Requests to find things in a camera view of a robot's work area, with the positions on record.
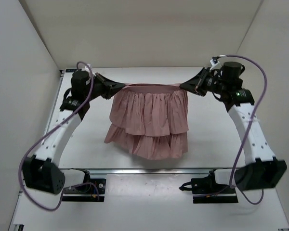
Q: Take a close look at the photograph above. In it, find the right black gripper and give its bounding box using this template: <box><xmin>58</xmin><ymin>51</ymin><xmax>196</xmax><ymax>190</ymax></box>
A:
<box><xmin>180</xmin><ymin>67</ymin><xmax>227</xmax><ymax>97</ymax></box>

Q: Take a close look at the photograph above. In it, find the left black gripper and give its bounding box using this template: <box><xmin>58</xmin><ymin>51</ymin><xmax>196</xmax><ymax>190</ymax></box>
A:
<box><xmin>87</xmin><ymin>70</ymin><xmax>126</xmax><ymax>97</ymax></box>

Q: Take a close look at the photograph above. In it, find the pink ruffled skirt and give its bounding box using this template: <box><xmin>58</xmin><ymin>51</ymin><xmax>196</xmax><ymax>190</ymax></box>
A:
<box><xmin>104</xmin><ymin>84</ymin><xmax>189</xmax><ymax>160</ymax></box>

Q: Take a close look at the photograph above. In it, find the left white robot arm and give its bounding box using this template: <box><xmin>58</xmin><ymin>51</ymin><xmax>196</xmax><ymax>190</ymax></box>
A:
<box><xmin>21</xmin><ymin>70</ymin><xmax>125</xmax><ymax>195</ymax></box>

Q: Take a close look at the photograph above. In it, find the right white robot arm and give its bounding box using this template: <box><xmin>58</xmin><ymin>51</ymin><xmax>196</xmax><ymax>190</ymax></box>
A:
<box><xmin>180</xmin><ymin>62</ymin><xmax>287</xmax><ymax>193</ymax></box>

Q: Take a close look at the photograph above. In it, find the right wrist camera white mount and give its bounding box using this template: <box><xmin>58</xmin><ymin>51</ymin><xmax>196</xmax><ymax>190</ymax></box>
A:
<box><xmin>210</xmin><ymin>55</ymin><xmax>227</xmax><ymax>70</ymax></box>

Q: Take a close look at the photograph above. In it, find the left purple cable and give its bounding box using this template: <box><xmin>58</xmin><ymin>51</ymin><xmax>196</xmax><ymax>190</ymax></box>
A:
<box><xmin>18</xmin><ymin>61</ymin><xmax>95</xmax><ymax>211</ymax></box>

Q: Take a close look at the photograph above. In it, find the purple cable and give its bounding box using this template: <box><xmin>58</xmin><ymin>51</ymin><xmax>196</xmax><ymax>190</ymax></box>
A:
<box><xmin>18</xmin><ymin>61</ymin><xmax>95</xmax><ymax>211</ymax></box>
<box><xmin>216</xmin><ymin>54</ymin><xmax>268</xmax><ymax>205</ymax></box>

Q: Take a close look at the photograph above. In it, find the silver aluminium table rail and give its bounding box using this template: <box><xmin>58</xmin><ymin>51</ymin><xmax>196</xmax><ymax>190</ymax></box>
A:
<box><xmin>76</xmin><ymin>167</ymin><xmax>231</xmax><ymax>175</ymax></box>

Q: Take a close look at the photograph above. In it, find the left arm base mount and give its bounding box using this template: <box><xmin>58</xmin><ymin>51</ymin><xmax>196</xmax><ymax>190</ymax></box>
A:
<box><xmin>62</xmin><ymin>168</ymin><xmax>106</xmax><ymax>203</ymax></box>

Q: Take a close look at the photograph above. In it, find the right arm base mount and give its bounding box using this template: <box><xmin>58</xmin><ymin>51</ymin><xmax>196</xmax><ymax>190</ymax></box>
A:
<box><xmin>179</xmin><ymin>170</ymin><xmax>238</xmax><ymax>204</ymax></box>

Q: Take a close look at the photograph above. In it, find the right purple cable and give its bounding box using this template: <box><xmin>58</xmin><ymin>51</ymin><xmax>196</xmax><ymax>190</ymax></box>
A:
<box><xmin>216</xmin><ymin>54</ymin><xmax>268</xmax><ymax>205</ymax></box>

